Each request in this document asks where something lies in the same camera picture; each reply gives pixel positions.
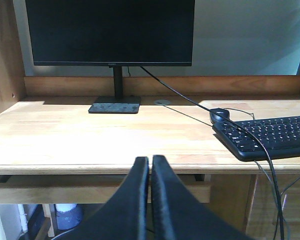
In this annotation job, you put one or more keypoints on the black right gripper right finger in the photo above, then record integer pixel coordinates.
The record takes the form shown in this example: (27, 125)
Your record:
(178, 215)

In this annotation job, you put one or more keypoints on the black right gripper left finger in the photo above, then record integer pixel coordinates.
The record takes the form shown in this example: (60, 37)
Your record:
(123, 216)

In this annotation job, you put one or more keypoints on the wooden desk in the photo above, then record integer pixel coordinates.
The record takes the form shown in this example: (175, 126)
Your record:
(45, 127)

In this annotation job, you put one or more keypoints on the black keyboard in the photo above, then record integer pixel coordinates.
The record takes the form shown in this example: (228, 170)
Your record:
(252, 139)

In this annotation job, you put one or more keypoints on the black computer monitor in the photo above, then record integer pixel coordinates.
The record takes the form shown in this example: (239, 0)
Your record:
(114, 34)

